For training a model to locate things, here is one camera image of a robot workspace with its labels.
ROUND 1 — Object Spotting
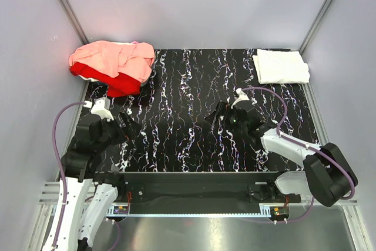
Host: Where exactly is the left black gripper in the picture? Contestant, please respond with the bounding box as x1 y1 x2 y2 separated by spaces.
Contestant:
95 110 142 151

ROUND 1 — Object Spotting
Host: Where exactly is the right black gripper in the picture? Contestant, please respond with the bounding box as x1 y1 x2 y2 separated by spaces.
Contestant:
205 101 247 133

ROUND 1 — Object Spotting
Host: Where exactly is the salmon pink t-shirt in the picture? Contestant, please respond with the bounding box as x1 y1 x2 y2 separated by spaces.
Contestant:
69 41 155 83

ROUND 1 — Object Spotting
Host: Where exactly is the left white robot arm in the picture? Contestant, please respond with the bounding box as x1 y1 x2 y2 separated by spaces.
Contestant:
43 112 140 250

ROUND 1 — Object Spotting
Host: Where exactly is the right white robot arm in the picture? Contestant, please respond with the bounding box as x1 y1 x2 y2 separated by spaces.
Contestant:
205 102 358 207

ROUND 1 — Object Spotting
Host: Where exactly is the red t-shirt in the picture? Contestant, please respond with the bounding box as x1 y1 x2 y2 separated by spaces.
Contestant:
70 63 140 98

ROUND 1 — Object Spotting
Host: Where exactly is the black marble pattern mat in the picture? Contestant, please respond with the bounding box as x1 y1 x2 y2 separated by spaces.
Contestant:
98 49 319 172

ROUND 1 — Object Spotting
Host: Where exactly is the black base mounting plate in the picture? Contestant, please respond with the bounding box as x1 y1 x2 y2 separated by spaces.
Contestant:
95 172 301 217

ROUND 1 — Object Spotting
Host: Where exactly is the cream white t-shirt in pile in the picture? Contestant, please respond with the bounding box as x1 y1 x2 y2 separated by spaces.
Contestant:
78 75 150 87

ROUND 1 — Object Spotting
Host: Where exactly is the folded white t-shirt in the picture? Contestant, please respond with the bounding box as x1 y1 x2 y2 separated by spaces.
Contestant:
252 49 310 84

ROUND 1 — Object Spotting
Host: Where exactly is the left small circuit board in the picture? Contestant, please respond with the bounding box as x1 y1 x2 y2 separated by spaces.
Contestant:
113 206 129 215

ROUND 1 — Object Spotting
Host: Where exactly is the small circuit board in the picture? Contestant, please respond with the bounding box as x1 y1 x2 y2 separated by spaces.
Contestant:
113 206 129 215
273 206 290 216

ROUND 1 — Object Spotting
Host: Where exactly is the right small circuit board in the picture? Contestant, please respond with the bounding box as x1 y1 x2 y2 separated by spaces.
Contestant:
273 206 290 216

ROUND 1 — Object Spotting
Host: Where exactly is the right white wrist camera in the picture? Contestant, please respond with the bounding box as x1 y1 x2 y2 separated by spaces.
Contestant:
233 88 249 106

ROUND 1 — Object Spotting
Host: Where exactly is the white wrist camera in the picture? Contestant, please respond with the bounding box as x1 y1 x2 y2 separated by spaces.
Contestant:
233 88 249 106
83 97 114 122

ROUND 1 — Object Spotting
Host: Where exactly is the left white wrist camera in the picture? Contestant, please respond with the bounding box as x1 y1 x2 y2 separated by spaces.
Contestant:
83 97 114 122

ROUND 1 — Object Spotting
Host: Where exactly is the aluminium rail frame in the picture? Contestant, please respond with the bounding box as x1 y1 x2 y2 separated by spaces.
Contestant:
28 180 368 251

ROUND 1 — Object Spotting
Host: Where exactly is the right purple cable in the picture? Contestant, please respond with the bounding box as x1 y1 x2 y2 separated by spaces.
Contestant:
239 86 356 222

